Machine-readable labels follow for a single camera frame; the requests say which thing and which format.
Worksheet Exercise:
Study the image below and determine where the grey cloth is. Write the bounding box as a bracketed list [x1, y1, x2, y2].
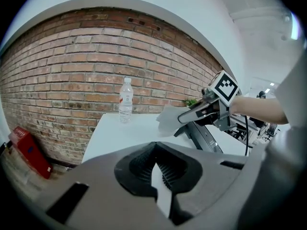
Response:
[157, 105, 190, 138]

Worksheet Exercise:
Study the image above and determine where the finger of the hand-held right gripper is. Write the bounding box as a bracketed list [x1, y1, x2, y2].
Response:
[188, 98, 207, 109]
[177, 99, 220, 127]

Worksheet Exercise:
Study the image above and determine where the white square table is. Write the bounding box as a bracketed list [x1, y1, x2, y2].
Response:
[81, 113, 250, 219]

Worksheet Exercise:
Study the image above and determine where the red box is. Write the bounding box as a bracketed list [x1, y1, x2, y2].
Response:
[12, 126, 53, 179]

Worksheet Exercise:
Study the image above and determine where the dark grey plastic bracket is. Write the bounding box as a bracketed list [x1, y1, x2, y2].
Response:
[174, 122, 193, 140]

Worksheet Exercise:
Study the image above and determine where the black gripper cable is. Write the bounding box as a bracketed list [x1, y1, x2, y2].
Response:
[243, 115, 249, 157]

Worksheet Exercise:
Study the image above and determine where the person's right forearm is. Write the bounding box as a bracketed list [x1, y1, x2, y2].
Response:
[231, 96, 290, 125]

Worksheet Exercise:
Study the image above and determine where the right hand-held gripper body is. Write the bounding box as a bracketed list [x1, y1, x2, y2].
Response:
[201, 70, 240, 131]

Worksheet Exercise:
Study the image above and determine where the clear plastic water bottle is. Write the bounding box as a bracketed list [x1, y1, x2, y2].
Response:
[118, 77, 133, 124]

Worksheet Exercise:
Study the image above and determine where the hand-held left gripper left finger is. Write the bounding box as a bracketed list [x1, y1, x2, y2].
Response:
[31, 142, 173, 230]

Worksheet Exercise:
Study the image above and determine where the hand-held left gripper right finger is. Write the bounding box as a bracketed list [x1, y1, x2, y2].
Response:
[156, 142, 250, 230]

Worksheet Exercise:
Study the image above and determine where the small green potted plant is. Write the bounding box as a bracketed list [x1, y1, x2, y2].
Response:
[183, 99, 200, 108]

